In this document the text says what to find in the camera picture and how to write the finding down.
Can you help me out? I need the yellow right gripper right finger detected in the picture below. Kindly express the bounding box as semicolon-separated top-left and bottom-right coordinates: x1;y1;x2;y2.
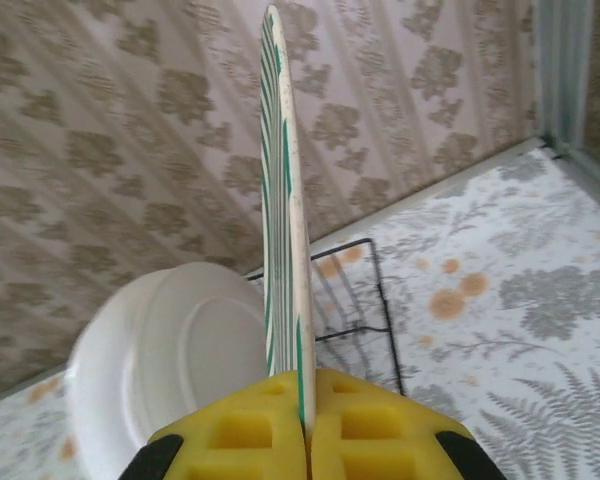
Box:
307;367;501;480

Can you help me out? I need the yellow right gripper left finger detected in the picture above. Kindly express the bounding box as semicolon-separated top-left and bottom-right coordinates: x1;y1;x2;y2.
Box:
117;369;310;480

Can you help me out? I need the white plate with flower outline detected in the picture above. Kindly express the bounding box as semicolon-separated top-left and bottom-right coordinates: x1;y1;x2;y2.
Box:
62;260;271;480

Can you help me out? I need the black wire dish rack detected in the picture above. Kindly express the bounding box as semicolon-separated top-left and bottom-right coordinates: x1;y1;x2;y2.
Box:
244;238;406;396

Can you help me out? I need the white plate with green stripes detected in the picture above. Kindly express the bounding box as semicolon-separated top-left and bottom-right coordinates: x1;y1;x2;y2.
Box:
259;4;317;436

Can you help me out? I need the floral patterned tablecloth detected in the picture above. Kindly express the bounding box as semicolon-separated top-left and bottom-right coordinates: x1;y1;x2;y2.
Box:
0;142;600;480

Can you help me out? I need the aluminium frame post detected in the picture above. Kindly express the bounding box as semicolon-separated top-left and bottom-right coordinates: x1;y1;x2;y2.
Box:
532;0;600;176

